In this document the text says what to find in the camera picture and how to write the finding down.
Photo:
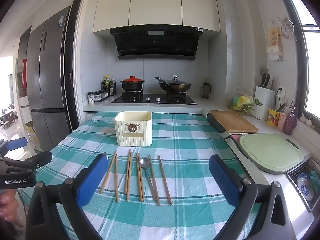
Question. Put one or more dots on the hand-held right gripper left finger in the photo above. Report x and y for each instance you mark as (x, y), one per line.
(92, 177)

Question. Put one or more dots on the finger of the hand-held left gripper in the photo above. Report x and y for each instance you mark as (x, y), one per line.
(16, 144)
(37, 160)

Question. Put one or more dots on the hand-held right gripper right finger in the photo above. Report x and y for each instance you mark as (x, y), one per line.
(222, 180)

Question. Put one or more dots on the wooden chopstick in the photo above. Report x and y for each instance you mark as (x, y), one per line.
(108, 172)
(155, 182)
(141, 180)
(165, 180)
(127, 172)
(129, 177)
(139, 177)

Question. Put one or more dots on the cream ribbed utensil container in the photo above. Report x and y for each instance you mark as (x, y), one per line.
(133, 132)

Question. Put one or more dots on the person's left hand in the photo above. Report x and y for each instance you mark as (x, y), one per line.
(7, 202)

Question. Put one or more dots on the cardboard box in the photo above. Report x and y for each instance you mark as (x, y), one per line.
(33, 136)

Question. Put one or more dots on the wooden furniture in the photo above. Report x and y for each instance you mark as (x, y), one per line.
(6, 120)

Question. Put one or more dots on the pink pot holder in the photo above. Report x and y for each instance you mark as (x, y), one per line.
(231, 137)

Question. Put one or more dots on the teal plaid tablecloth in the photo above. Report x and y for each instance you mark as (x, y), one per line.
(187, 140)

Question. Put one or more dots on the green cutting board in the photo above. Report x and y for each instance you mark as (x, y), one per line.
(270, 152)

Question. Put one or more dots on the wooden cutting board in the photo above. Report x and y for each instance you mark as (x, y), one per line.
(235, 122)

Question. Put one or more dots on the metal sink basket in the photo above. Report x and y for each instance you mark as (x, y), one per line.
(292, 177)

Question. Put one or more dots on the grey refrigerator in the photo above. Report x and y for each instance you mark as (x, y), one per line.
(47, 80)

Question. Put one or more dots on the red cloth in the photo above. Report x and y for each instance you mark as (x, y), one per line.
(24, 71)

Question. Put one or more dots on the white label spice jar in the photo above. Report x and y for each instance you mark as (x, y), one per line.
(91, 98)

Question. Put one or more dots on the yellow printed cup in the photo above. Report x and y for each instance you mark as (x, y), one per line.
(273, 117)

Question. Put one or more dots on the black lid spice jar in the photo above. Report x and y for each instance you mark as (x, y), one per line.
(104, 94)
(97, 96)

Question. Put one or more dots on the yellow green plastic bag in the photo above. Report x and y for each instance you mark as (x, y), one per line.
(241, 101)

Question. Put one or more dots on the blue white bowl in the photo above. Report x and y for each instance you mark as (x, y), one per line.
(305, 186)

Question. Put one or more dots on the pink cup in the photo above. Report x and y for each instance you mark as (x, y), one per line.
(281, 121)

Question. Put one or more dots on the white knife block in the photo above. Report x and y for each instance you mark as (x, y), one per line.
(263, 102)

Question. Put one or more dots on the purple soap dispenser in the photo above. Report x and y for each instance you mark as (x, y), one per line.
(290, 123)

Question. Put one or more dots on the dark glass kettle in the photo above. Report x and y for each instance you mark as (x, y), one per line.
(206, 91)

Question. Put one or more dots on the dark sauce bottle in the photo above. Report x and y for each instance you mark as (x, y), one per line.
(112, 88)

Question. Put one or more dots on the dark kitchen utensil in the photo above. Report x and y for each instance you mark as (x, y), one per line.
(281, 107)

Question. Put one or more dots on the yellow cap sauce bottle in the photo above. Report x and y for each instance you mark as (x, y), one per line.
(107, 81)

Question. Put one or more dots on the black gas hob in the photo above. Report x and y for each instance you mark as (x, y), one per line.
(152, 100)

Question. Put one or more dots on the black clay pot red lid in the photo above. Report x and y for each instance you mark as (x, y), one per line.
(131, 83)

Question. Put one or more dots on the garlic bulbs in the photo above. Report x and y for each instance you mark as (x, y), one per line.
(306, 120)

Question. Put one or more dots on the wok with glass lid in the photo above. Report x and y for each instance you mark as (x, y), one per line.
(176, 85)

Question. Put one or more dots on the metal ladle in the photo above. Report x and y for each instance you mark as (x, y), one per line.
(160, 80)

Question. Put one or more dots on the window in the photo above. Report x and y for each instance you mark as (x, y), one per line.
(311, 67)

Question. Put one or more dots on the black range hood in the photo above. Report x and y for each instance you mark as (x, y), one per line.
(155, 45)

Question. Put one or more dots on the hanging printed packet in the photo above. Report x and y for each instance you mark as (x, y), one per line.
(274, 40)

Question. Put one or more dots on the hanging metal trivet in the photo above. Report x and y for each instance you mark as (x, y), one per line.
(287, 27)

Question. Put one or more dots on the cream upper cabinets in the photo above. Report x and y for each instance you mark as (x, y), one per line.
(155, 2)

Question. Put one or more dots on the white wall socket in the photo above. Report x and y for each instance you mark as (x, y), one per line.
(281, 92)

